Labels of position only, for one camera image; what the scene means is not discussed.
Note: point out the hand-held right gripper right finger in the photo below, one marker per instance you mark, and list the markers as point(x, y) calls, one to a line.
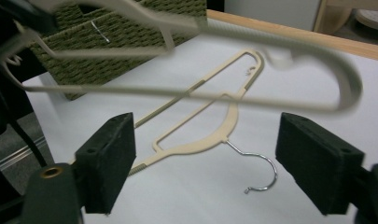
point(317, 161)

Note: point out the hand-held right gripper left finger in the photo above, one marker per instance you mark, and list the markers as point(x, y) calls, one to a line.
point(107, 161)

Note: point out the beige plastic clothes hanger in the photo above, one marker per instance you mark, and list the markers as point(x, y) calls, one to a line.
point(232, 119)
point(255, 36)

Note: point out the green woven basket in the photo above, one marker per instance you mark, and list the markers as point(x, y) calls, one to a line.
point(115, 62)

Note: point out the wooden bench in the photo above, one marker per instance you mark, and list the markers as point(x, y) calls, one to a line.
point(333, 15)

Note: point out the round chair base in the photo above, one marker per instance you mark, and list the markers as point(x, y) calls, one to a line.
point(371, 19)

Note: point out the white cabinet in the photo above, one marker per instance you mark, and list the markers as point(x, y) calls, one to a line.
point(270, 12)

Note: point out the aluminium rail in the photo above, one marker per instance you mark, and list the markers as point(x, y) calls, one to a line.
point(20, 154)

